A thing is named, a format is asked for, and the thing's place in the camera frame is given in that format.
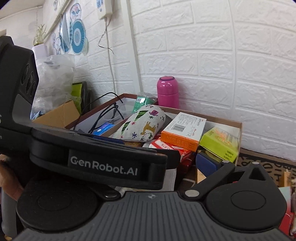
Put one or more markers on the white and orange box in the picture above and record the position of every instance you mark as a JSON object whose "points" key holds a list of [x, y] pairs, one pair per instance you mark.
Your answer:
{"points": [[182, 132]]}

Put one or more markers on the green bag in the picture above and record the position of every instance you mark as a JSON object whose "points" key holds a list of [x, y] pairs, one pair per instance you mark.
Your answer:
{"points": [[76, 95]]}

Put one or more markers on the green foil packet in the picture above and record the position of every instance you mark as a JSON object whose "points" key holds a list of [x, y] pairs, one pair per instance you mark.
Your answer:
{"points": [[141, 103]]}

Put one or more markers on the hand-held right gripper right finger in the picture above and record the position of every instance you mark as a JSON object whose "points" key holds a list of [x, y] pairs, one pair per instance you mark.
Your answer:
{"points": [[207, 165]]}

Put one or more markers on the person's left hand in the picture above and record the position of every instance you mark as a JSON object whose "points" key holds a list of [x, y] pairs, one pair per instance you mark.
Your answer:
{"points": [[9, 185]]}

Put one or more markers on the small open cardboard box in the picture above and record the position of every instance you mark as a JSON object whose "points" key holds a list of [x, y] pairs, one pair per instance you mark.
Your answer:
{"points": [[57, 115]]}

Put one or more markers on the blue plastic packet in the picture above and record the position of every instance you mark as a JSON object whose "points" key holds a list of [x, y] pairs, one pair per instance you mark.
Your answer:
{"points": [[104, 128]]}

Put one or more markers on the white wall socket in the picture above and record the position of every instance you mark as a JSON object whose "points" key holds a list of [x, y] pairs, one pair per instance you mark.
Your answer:
{"points": [[104, 8]]}

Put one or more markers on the red and white pack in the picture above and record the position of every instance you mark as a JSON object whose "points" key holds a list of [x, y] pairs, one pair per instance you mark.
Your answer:
{"points": [[170, 148]]}

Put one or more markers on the yellow green box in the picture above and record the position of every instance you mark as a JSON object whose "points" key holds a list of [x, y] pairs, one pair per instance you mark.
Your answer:
{"points": [[219, 141]]}

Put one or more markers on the brown cardboard box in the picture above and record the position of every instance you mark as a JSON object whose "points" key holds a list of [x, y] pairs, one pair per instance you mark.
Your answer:
{"points": [[226, 126]]}

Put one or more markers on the white printed fabric pouch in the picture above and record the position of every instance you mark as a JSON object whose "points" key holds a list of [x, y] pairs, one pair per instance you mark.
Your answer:
{"points": [[141, 122]]}

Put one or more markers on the blue fan wall stickers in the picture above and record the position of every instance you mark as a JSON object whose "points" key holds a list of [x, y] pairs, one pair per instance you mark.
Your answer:
{"points": [[77, 32]]}

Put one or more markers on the pink bottle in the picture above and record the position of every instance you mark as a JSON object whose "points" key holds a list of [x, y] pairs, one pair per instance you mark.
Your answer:
{"points": [[168, 92]]}

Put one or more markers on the white vase with plant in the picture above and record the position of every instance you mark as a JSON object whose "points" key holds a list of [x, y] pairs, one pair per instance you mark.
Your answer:
{"points": [[39, 46]]}

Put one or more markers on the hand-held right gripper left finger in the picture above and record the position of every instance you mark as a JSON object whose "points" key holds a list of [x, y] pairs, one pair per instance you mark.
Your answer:
{"points": [[108, 194]]}

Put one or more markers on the clear plastic bag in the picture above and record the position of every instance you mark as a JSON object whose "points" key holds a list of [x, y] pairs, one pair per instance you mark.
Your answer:
{"points": [[53, 78]]}

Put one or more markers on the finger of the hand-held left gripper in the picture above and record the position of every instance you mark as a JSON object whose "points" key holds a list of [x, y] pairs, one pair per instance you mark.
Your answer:
{"points": [[104, 144], [108, 139]]}

